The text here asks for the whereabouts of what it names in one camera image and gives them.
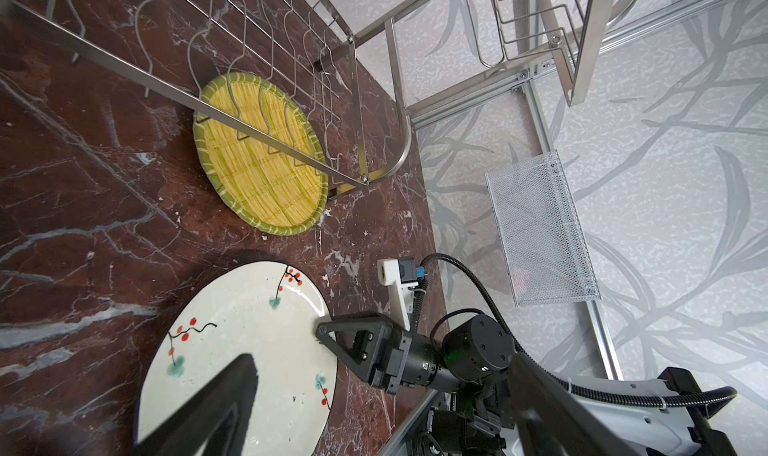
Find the steel dish rack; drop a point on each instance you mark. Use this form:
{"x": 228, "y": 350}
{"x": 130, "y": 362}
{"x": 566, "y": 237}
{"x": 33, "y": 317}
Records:
{"x": 528, "y": 34}

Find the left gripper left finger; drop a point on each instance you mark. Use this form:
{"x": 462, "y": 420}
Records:
{"x": 214, "y": 421}

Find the yellow green woven plate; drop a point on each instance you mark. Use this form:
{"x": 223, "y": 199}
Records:
{"x": 266, "y": 188}

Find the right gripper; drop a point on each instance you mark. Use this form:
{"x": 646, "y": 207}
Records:
{"x": 387, "y": 356}

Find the white wire mesh basket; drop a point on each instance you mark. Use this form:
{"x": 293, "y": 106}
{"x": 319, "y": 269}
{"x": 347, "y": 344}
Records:
{"x": 543, "y": 243}

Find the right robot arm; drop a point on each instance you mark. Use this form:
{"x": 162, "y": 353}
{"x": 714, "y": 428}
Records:
{"x": 492, "y": 398}

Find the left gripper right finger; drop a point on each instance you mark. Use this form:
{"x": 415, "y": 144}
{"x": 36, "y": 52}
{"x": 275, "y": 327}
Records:
{"x": 552, "y": 422}

